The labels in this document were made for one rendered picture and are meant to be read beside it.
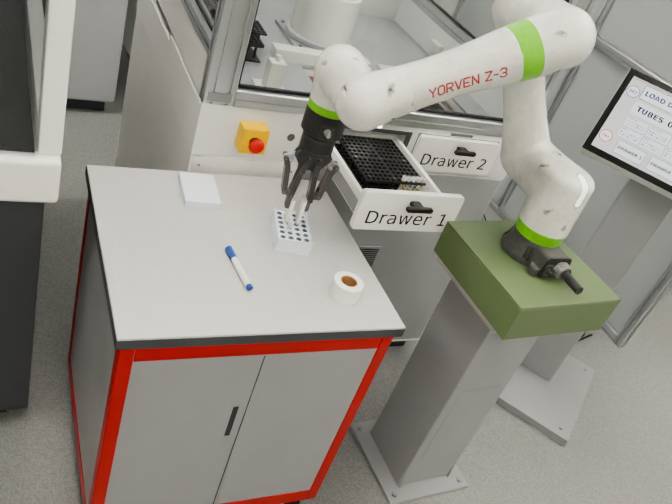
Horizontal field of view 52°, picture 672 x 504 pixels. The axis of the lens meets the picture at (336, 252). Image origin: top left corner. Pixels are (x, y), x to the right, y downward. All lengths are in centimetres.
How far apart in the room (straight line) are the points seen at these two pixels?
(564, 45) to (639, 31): 201
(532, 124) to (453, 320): 56
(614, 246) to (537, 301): 95
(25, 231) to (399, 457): 125
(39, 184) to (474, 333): 110
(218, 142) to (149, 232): 36
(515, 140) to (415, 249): 68
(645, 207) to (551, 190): 85
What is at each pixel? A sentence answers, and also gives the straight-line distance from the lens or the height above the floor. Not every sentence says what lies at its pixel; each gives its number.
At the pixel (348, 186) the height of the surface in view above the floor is 87.
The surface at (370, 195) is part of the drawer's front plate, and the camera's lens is 164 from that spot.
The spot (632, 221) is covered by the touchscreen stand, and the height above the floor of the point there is 78.
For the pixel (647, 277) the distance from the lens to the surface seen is 332.
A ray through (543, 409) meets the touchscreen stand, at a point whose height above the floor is 3.
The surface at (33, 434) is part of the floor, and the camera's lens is 214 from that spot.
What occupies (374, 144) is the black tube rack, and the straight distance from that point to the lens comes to 193.
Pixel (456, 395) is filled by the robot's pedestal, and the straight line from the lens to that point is 197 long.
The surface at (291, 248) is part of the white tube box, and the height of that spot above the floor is 78.
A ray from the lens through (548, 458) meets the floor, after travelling 266.
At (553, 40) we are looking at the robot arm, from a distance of 144.
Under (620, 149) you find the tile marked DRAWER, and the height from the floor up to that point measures 100.
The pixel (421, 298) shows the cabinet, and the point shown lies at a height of 28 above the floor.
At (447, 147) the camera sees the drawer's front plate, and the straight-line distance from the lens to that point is 208.
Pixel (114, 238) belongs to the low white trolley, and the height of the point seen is 76.
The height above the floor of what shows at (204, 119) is 90.
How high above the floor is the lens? 170
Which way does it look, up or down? 34 degrees down
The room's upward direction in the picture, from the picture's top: 21 degrees clockwise
